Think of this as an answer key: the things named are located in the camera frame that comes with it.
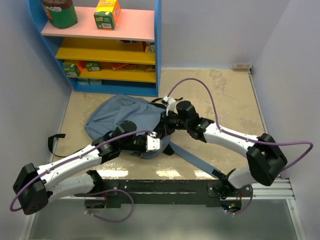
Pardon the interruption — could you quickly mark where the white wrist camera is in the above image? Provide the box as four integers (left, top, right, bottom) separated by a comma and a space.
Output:
146, 132, 162, 152
161, 96, 177, 116

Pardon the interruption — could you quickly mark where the white wall label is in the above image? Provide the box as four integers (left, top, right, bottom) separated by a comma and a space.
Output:
231, 63, 253, 71

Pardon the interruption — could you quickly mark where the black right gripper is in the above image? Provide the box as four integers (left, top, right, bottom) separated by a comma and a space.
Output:
154, 108, 190, 136

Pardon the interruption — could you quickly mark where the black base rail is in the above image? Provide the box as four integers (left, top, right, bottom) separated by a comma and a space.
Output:
75, 179, 253, 210

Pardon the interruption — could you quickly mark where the blue student backpack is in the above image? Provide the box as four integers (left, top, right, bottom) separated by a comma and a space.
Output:
47, 94, 227, 180

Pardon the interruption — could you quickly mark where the light blue tissue pack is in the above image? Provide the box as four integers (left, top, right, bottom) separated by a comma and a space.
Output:
76, 78, 90, 86

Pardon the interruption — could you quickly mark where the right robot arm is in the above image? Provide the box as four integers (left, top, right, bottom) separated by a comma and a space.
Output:
155, 97, 288, 197

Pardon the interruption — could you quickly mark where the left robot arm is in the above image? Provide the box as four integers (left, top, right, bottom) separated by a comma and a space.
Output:
9, 121, 153, 215

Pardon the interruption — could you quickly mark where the blue shelf unit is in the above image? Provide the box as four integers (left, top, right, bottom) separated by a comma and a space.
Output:
26, 0, 162, 97

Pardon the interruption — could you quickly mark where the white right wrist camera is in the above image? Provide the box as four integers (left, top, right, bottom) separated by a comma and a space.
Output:
161, 96, 177, 116

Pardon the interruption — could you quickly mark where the green brown canister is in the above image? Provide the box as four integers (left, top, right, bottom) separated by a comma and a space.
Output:
41, 0, 78, 29

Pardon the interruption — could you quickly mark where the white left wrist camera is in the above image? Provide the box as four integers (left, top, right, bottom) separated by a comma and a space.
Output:
146, 132, 162, 152

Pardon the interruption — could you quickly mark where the small green box on shelf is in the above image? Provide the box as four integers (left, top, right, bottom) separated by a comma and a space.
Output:
85, 61, 102, 72

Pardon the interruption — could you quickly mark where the yellow green carton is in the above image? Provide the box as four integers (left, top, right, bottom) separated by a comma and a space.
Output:
93, 0, 121, 30

